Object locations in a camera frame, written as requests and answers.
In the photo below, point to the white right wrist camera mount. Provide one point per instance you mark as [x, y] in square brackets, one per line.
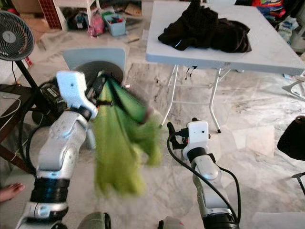
[199, 134]

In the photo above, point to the person bare foot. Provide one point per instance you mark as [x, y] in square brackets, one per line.
[10, 192]

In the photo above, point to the robot left leg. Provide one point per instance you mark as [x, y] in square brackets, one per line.
[94, 222]

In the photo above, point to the light blue plastic bin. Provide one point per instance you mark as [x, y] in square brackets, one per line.
[115, 28]

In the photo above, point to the white wooden shelf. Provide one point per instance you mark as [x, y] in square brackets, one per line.
[89, 12]

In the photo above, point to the black standing fan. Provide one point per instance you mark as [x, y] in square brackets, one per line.
[12, 36]

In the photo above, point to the black metal drying rack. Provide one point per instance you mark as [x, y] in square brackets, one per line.
[300, 183]

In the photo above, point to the black printed cardboard box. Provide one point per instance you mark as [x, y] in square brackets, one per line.
[51, 95]

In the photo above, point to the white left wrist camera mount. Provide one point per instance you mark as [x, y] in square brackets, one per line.
[74, 90]

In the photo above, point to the dark wooden table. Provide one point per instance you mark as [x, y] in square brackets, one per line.
[12, 102]

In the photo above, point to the navy blue garment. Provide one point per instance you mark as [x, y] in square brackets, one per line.
[293, 138]

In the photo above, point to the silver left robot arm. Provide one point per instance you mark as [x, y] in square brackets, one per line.
[59, 148]

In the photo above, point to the pink bag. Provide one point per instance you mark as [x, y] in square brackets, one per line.
[96, 27]

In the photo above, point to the robot leg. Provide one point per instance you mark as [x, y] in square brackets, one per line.
[94, 222]
[171, 224]

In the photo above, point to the black bag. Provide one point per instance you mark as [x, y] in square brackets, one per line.
[76, 20]

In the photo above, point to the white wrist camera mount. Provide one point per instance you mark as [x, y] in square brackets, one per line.
[199, 134]
[74, 90]

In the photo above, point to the robot right leg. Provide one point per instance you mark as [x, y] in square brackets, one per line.
[171, 224]

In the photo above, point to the small wooden block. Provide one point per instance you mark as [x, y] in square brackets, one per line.
[132, 39]

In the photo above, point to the green garment with dark trim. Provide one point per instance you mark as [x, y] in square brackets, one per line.
[114, 157]

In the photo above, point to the black garment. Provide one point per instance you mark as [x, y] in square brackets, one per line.
[205, 28]

